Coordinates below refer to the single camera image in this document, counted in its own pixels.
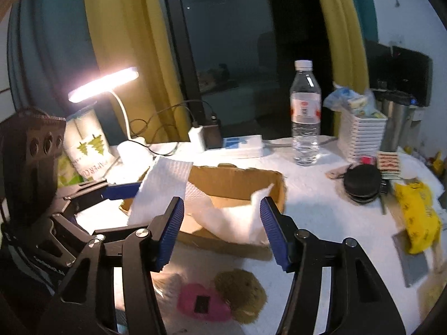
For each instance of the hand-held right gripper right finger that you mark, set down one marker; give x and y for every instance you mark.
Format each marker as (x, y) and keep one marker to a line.
(274, 237)

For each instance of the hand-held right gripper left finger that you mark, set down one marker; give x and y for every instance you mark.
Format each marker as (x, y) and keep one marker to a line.
(170, 237)

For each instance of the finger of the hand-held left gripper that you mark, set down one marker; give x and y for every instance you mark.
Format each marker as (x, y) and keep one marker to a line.
(113, 233)
(122, 191)

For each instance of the white paper towel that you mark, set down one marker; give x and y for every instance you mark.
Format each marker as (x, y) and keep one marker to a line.
(164, 181)

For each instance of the brown cardboard box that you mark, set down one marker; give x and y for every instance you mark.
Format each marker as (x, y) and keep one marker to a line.
(230, 181)

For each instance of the beige fluffy tuft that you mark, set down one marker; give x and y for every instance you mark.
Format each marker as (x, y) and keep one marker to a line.
(167, 284)

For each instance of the white bag with tree print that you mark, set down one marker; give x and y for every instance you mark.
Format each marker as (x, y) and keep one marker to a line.
(87, 139)

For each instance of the pink plush toy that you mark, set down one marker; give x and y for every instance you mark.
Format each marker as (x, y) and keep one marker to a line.
(195, 295)

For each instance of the yellow brown fluffy scrubber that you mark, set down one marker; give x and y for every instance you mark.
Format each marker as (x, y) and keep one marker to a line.
(241, 291)

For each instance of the white charger plug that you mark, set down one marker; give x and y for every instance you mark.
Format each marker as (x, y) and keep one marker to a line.
(196, 139)

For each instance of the white power strip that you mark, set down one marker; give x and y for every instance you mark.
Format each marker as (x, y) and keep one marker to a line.
(244, 146)

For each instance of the black round zip case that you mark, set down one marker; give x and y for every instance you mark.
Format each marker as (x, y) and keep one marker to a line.
(362, 183)

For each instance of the black power adapter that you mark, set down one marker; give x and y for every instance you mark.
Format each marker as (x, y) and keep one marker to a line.
(213, 134)

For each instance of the white desk lamp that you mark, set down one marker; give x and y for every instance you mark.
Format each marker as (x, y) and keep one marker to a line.
(101, 83)

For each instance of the clear plastic water bottle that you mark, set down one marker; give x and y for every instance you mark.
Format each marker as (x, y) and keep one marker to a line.
(306, 122)

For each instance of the small pink box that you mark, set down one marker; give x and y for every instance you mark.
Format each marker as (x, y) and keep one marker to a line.
(367, 159)

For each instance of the white ribbed basket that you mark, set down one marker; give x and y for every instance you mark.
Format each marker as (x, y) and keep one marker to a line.
(363, 136)

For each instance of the red patterned small box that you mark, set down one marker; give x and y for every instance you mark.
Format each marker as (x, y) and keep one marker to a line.
(388, 164)

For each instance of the grey flat card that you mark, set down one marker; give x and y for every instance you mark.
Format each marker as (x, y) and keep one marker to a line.
(412, 265)

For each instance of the yellow plastic packet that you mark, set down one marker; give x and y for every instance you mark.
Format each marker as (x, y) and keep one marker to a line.
(417, 216)

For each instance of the blue white snack bag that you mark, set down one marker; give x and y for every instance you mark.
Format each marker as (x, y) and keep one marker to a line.
(337, 97)

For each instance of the yellow curtain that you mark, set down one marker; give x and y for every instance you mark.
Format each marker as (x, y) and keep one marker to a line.
(344, 42)
(132, 35)

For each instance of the yellow green snack packet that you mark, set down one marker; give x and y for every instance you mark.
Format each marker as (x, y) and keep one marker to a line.
(363, 104)

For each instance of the steel thermos flask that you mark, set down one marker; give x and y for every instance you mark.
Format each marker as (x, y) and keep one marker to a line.
(396, 122)

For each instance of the black monitor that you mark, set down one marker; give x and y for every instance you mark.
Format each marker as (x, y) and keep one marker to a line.
(408, 73)

